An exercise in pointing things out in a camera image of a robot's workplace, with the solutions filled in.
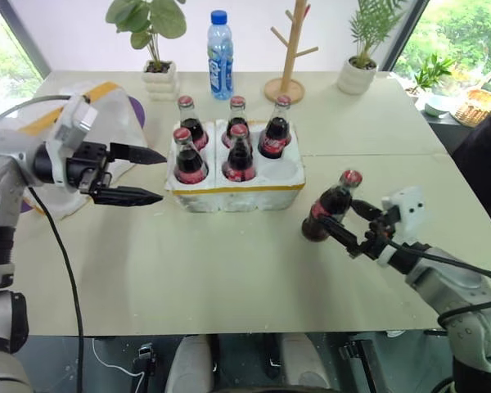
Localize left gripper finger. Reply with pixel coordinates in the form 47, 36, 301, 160
92, 186, 165, 206
108, 142, 168, 166

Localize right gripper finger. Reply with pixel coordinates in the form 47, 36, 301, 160
351, 199, 384, 224
320, 216, 367, 255

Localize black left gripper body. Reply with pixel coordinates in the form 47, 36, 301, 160
65, 141, 113, 196

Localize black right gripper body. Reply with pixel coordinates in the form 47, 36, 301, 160
348, 206, 402, 260

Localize glass cola bottle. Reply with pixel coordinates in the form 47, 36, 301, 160
301, 169, 363, 243
177, 95, 210, 151
172, 127, 210, 185
220, 95, 253, 149
256, 94, 294, 160
221, 124, 257, 183

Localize white foam bottle crate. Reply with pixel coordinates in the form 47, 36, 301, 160
164, 118, 308, 214

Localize purple round mat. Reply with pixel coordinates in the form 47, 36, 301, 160
17, 96, 147, 215

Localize round-leaf plant white pot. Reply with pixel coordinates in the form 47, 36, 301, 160
105, 0, 188, 102

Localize blue cap water bottle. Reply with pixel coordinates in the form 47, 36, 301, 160
206, 10, 236, 101

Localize pale green bowl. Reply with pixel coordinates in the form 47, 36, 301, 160
424, 95, 452, 119

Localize person in dark clothing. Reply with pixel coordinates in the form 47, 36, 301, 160
451, 97, 491, 216

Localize white rounded robot leg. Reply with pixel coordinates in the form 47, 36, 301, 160
164, 334, 214, 393
278, 332, 333, 393

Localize palm plant white pot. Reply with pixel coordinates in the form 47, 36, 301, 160
336, 0, 411, 97

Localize wicker basket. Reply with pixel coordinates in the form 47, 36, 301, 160
451, 66, 491, 127

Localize small green background plant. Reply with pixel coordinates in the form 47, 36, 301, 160
406, 52, 456, 97

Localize wooden tree stand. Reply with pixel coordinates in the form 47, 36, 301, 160
264, 0, 320, 104

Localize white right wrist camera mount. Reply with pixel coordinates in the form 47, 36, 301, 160
378, 186, 429, 268

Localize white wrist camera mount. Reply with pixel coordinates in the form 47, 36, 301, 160
50, 95, 100, 189
378, 186, 429, 268

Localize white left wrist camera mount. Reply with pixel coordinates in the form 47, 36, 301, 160
50, 95, 100, 189

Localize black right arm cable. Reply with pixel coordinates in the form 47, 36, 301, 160
387, 240, 491, 331

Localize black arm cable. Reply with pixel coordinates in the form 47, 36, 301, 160
387, 240, 491, 331
26, 184, 86, 393

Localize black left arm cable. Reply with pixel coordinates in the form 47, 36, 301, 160
26, 184, 86, 393

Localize grey left arm cable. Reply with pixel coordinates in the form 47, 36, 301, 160
0, 94, 74, 129

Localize grey window frame post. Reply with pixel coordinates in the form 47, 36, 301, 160
375, 0, 431, 74
0, 0, 51, 79

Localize thin white floor cable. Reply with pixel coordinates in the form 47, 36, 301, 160
91, 337, 146, 393

